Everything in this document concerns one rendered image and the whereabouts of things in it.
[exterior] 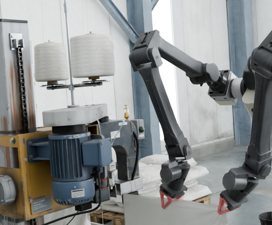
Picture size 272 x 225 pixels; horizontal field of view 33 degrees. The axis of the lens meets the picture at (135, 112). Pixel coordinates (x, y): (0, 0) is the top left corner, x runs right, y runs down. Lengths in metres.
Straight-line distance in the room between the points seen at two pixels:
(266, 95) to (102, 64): 0.61
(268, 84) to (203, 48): 8.35
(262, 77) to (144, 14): 6.49
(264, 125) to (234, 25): 9.21
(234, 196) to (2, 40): 0.99
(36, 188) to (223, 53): 8.80
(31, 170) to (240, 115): 9.06
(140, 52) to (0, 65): 0.52
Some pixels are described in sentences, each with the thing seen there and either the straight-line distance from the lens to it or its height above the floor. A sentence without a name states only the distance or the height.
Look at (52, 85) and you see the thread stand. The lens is 1.91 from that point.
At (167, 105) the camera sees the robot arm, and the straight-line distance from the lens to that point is 1.68.
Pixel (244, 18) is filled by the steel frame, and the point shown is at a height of 2.83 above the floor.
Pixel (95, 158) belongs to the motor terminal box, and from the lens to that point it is 1.59.
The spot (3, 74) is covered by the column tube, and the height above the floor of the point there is 1.56.
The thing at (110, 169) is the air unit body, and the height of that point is 1.15.
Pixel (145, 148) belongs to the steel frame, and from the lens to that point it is 8.02.
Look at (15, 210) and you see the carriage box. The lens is 1.80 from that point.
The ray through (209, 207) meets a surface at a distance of 1.74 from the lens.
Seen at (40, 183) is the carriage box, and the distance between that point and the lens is 1.77.
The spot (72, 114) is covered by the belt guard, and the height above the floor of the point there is 1.40.
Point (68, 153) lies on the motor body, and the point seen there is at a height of 1.27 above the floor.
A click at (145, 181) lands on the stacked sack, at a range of 4.66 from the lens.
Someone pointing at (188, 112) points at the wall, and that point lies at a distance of 9.17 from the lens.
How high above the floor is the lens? 1.48
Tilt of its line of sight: 3 degrees down
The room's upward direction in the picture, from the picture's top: 4 degrees counter-clockwise
